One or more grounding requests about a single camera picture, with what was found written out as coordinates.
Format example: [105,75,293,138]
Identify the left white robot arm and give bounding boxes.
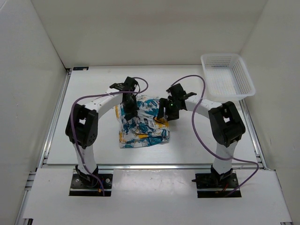
[65,77,139,188]

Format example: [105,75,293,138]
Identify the white printed shorts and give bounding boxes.
[115,95,170,148]

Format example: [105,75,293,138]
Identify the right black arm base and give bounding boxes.
[192,166,242,198]

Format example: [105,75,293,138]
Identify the dark label sticker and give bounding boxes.
[73,67,89,71]

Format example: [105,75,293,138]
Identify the aluminium rail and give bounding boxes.
[46,163,268,170]

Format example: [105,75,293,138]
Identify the white plastic mesh basket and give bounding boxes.
[201,53,255,102]

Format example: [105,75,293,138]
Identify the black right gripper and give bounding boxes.
[157,98,180,121]

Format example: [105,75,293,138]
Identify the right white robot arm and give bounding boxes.
[157,83,246,188]

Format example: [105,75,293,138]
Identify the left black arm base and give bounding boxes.
[69,165,113,197]

